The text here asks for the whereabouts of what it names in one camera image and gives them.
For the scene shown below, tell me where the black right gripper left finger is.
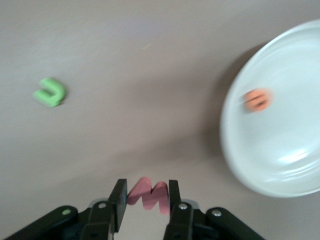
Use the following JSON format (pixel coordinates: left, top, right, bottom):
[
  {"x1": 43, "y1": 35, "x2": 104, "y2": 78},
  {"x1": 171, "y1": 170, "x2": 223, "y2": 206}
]
[{"x1": 4, "y1": 178, "x2": 129, "y2": 240}]

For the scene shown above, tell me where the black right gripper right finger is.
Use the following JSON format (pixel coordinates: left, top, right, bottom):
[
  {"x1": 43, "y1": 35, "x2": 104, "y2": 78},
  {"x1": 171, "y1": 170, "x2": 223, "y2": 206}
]
[{"x1": 163, "y1": 179, "x2": 263, "y2": 240}]

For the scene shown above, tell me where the pink foam letter w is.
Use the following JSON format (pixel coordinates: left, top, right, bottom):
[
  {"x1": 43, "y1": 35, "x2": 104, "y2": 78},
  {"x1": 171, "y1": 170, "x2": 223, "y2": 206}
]
[{"x1": 126, "y1": 176, "x2": 169, "y2": 216}]

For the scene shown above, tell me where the green foam letter n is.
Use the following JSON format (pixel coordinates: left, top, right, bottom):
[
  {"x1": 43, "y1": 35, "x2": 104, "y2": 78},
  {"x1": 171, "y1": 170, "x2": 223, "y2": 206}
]
[{"x1": 32, "y1": 77, "x2": 68, "y2": 108}]

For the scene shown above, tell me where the orange foam letter e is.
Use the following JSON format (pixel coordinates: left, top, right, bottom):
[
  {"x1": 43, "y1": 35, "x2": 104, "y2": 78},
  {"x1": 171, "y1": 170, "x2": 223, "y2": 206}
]
[{"x1": 242, "y1": 87, "x2": 273, "y2": 114}]

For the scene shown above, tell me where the beige round plate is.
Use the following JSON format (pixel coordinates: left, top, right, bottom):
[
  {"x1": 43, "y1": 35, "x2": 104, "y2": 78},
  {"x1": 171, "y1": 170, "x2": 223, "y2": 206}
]
[{"x1": 219, "y1": 19, "x2": 320, "y2": 198}]

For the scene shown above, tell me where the brown paper table cover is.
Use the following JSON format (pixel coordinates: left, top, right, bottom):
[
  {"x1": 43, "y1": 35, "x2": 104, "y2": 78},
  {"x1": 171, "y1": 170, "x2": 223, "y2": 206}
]
[{"x1": 0, "y1": 0, "x2": 320, "y2": 240}]

